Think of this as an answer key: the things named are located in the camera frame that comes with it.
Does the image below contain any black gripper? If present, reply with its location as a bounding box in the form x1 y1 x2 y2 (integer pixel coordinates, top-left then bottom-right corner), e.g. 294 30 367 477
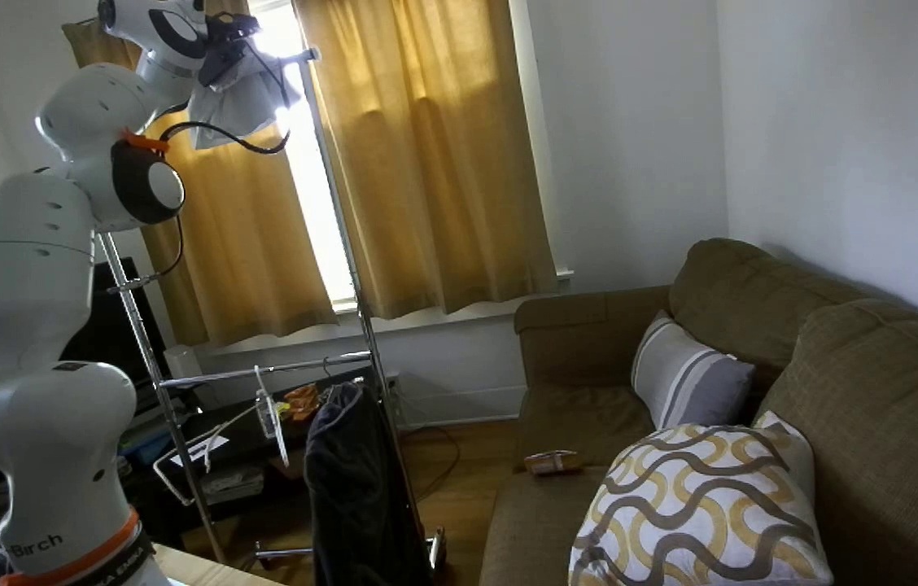
194 8 265 92

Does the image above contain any white towel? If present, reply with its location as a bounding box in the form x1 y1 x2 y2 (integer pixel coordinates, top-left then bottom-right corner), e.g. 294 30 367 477
184 46 306 152

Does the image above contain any metal clothes hanging rack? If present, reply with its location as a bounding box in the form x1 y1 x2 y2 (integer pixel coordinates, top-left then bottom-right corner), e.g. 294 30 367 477
77 41 449 576

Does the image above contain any dark grey hanging garment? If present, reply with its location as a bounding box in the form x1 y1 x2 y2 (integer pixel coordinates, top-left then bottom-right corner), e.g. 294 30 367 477
298 376 433 586

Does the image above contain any black television screen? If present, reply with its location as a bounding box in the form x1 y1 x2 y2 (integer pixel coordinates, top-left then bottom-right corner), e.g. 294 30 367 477
63 258 176 413

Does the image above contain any small orange brown item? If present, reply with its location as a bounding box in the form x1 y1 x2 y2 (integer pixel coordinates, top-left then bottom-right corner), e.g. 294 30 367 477
270 385 323 432

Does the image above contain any black low table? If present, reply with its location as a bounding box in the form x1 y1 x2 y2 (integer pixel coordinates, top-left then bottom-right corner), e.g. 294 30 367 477
115 399 317 523

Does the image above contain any small brown object on sofa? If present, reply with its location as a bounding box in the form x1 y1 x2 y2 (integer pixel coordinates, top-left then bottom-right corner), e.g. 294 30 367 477
519 446 589 477

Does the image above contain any grey striped pillow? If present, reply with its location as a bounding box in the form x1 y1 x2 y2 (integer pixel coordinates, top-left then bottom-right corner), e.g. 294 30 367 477
627 310 757 432

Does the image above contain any yellow wave patterned pillow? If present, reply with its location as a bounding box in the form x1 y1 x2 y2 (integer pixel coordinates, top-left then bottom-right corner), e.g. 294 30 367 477
565 408 838 586

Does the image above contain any brown fabric sofa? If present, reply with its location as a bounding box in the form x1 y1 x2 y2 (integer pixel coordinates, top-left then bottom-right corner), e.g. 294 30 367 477
476 237 918 586

